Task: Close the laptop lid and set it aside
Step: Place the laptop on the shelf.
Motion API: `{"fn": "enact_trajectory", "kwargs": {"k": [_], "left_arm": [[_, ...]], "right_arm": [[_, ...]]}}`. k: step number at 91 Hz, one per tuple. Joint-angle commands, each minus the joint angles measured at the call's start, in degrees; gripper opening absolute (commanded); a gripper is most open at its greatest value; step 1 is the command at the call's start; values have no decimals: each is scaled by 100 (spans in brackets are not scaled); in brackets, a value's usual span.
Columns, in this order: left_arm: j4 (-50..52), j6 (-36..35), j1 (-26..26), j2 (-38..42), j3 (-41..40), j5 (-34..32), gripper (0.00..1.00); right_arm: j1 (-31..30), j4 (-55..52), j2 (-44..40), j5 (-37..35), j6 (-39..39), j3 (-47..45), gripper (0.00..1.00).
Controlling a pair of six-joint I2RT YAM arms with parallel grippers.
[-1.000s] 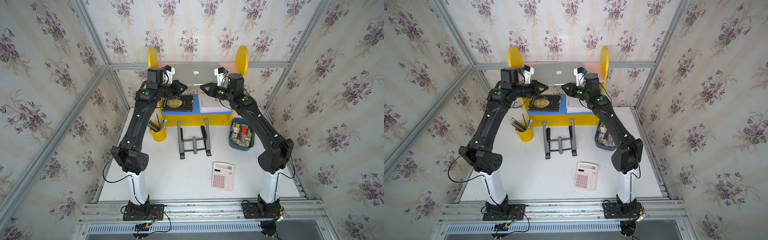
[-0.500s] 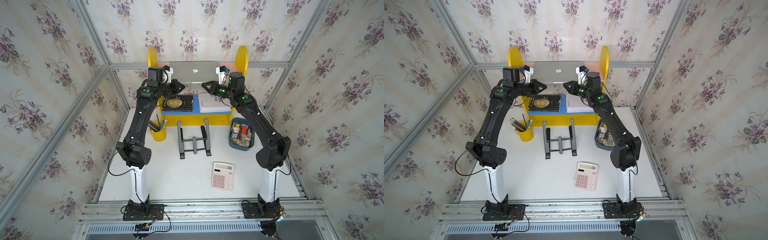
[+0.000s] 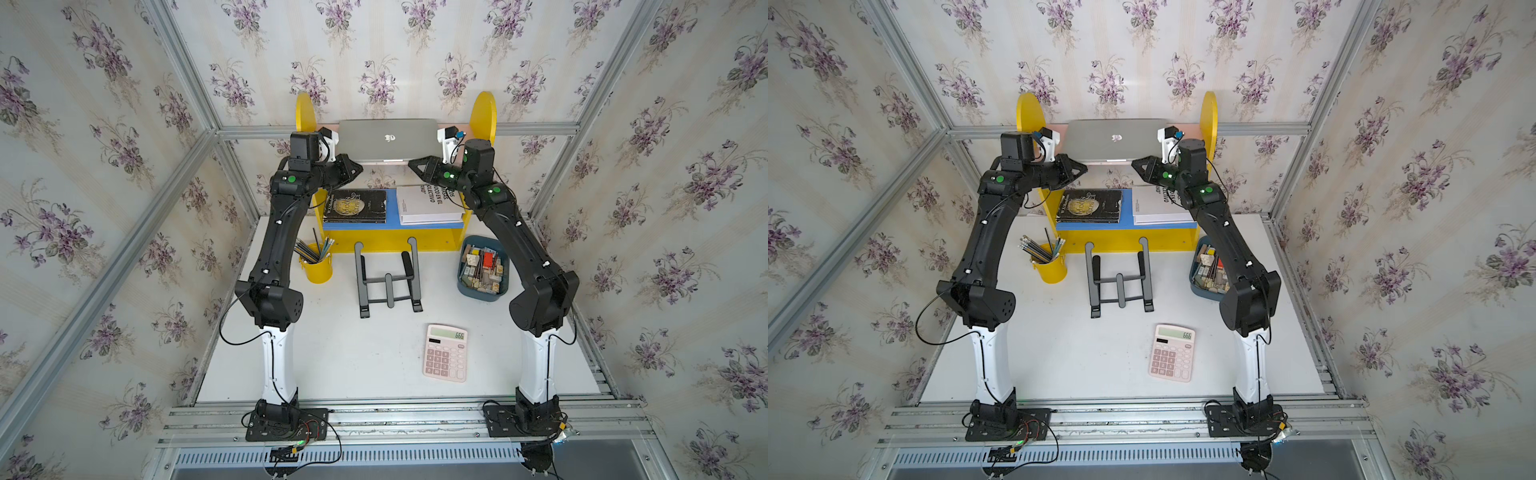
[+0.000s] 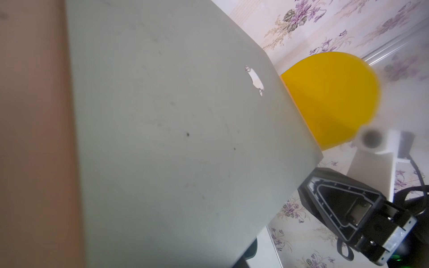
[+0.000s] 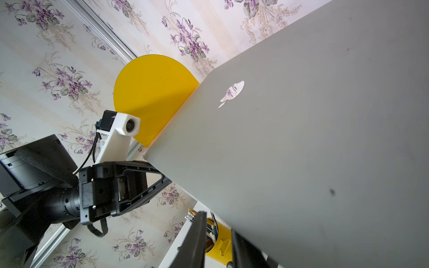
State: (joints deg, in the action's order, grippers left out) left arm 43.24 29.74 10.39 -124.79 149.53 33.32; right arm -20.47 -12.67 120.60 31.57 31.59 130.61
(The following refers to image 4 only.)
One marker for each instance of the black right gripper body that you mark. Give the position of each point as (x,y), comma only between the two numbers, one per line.
(381,226)

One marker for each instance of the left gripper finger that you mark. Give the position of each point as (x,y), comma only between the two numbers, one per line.
(248,254)

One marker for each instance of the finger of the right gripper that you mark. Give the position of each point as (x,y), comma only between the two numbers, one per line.
(341,203)

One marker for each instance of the silver laptop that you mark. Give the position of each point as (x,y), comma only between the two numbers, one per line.
(188,141)

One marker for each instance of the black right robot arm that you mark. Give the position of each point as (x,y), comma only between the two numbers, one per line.
(401,255)

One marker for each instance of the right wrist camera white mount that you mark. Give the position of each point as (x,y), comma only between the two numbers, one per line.
(379,150)

